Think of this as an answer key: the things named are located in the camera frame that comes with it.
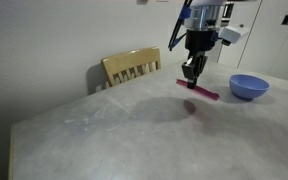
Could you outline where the black and blue cable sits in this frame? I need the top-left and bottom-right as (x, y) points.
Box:
(168, 0), (193, 52)

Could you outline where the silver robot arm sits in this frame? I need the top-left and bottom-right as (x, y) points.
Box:
(182, 0), (250, 89)

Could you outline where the wooden chair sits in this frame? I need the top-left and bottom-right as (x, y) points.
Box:
(101, 46), (161, 87)

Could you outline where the pink round plastic lid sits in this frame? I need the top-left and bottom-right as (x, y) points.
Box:
(176, 79), (220, 101)

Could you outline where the blue plastic bowl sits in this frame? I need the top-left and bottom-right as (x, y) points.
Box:
(229, 74), (270, 100)

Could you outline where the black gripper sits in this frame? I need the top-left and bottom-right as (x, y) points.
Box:
(182, 30), (218, 89)

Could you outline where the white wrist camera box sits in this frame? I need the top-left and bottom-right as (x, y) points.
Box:
(219, 24), (250, 46)

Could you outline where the black wall switch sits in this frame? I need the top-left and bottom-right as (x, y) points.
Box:
(282, 15), (288, 25)

